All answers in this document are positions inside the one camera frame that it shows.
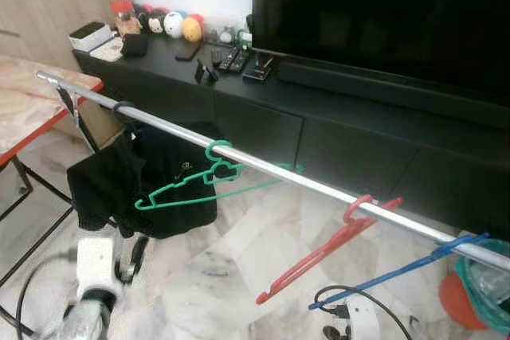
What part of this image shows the green plastic hanger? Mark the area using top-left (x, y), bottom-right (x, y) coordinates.
top-left (134, 139), bottom-right (304, 212)

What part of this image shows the red plastic hanger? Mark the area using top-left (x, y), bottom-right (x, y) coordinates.
top-left (255, 194), bottom-right (405, 306)

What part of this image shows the blue plastic hanger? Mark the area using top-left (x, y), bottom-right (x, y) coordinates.
top-left (308, 233), bottom-right (488, 311)

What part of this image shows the black polo shirt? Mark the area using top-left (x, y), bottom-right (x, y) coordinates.
top-left (66, 121), bottom-right (228, 239)

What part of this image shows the green plastic bin liner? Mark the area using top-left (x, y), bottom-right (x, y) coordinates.
top-left (454, 236), bottom-right (510, 333)

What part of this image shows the orange waste bin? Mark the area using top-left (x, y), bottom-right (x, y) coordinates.
top-left (438, 272), bottom-right (487, 331)

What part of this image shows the silver metal clothes rack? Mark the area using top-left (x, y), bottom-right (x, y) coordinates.
top-left (36, 71), bottom-right (510, 271)

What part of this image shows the black TV console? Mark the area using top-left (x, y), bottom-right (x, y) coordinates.
top-left (73, 37), bottom-right (510, 241)

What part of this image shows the black wallet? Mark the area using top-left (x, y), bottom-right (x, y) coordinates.
top-left (121, 33), bottom-right (151, 58)

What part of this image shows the small black device box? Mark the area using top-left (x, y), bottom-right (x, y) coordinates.
top-left (241, 53), bottom-right (277, 82)

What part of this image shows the white box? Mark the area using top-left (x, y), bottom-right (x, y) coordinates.
top-left (69, 21), bottom-right (116, 53)

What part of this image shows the white round plush toy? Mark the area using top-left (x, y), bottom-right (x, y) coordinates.
top-left (163, 10), bottom-right (186, 38)

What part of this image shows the black soundbar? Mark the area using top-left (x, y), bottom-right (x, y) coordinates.
top-left (275, 60), bottom-right (510, 127)

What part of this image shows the light wood cabinet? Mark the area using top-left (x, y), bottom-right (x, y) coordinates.
top-left (0, 0), bottom-right (132, 148)

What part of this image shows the black flat television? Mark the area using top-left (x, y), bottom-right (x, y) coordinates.
top-left (251, 0), bottom-right (510, 106)

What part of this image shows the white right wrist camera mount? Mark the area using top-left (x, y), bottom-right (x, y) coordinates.
top-left (347, 296), bottom-right (382, 340)

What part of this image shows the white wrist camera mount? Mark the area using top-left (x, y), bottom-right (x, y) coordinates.
top-left (76, 236), bottom-right (124, 301)
top-left (347, 296), bottom-right (382, 340)

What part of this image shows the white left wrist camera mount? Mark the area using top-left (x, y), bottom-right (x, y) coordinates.
top-left (76, 236), bottom-right (124, 301)

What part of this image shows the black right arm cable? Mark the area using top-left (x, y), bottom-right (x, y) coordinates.
top-left (315, 284), bottom-right (415, 340)

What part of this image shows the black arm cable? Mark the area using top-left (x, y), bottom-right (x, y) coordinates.
top-left (16, 248), bottom-right (80, 340)
top-left (315, 284), bottom-right (415, 340)

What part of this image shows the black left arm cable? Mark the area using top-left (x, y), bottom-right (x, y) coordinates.
top-left (16, 248), bottom-right (80, 340)

